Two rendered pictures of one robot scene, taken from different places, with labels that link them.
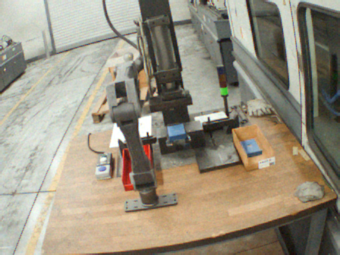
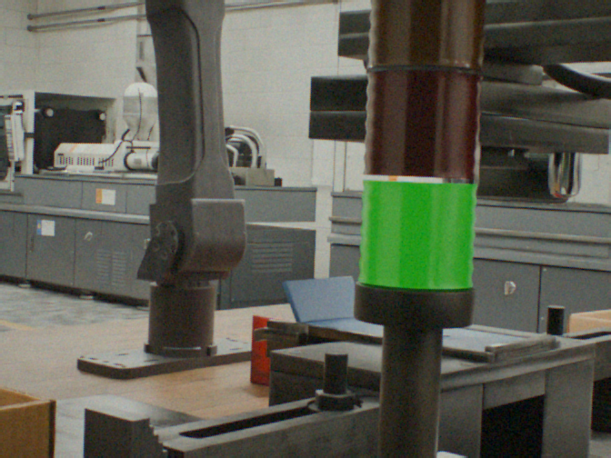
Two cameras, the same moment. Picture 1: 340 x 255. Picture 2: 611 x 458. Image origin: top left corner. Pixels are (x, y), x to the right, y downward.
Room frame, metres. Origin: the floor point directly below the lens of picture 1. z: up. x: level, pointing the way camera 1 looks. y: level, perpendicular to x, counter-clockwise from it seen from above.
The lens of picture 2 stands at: (1.80, -0.59, 1.09)
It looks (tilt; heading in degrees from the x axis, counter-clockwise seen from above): 3 degrees down; 130
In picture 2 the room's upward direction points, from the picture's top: 2 degrees clockwise
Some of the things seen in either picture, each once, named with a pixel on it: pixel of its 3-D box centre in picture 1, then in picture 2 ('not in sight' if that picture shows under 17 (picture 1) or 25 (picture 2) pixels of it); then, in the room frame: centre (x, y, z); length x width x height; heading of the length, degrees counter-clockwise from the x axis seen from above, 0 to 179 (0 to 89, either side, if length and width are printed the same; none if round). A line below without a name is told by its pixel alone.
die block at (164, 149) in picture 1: (181, 138); (439, 424); (1.45, -0.04, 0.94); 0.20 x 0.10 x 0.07; 90
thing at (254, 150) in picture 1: (250, 146); not in sight; (1.28, -0.32, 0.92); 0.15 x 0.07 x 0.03; 178
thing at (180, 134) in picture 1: (176, 130); (408, 313); (1.42, -0.02, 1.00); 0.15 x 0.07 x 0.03; 0
